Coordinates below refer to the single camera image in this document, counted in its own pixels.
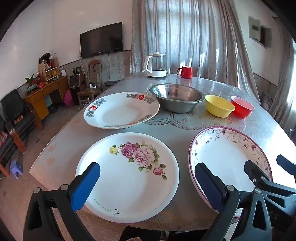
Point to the white power strip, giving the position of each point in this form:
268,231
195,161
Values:
93,85

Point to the potted plant on green tray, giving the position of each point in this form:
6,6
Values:
31,83

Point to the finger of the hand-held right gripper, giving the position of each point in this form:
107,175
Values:
253,170
285,162

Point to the grey side window curtain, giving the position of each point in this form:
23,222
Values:
284,76

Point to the wooden high-back chair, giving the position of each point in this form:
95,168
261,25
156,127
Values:
89,92

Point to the white plate with pink roses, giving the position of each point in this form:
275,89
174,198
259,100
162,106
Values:
129,180

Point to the white electric glass kettle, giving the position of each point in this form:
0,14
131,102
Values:
155,68

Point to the wooden desktop shelf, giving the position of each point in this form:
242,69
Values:
50,71

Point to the small white box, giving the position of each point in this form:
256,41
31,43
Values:
63,71

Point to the plaid seat cushion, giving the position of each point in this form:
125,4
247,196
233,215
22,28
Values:
19,119

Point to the grey cloth bundle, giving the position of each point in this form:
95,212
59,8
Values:
268,100

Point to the purple plastic stool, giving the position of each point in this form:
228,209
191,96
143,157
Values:
16,169

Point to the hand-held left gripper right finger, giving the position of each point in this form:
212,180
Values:
208,183

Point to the grey sheer window curtain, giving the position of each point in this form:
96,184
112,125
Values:
185,34

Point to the pink bag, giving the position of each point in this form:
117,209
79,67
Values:
68,98

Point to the white plate with purple rim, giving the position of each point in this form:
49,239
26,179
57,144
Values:
226,157

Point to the black flat television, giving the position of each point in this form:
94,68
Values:
101,40

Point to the stainless steel basin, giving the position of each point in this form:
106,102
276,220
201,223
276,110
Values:
177,97

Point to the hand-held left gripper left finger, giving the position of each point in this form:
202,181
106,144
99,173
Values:
84,185

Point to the red plastic bowl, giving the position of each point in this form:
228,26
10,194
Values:
242,107

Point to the wooden desk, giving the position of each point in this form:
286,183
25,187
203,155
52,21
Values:
38,99

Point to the black leather armchair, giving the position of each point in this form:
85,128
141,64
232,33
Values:
4,143
16,104

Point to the white plate with red characters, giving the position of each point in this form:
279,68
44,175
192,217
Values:
118,113

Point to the yellow plastic bowl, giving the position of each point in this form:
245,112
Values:
219,106

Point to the grey wall electrical box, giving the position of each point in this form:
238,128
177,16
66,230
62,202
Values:
256,31

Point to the red mug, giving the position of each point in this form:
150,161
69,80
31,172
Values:
185,72

